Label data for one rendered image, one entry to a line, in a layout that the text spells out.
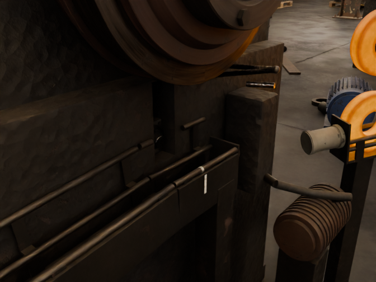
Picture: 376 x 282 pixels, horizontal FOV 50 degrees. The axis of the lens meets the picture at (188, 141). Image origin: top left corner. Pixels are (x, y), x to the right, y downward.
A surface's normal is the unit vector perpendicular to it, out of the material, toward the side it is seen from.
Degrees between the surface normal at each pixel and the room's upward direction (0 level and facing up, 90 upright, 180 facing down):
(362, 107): 90
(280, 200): 0
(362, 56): 92
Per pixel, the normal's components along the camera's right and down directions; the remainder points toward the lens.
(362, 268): 0.00, -0.91
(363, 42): 0.26, 0.43
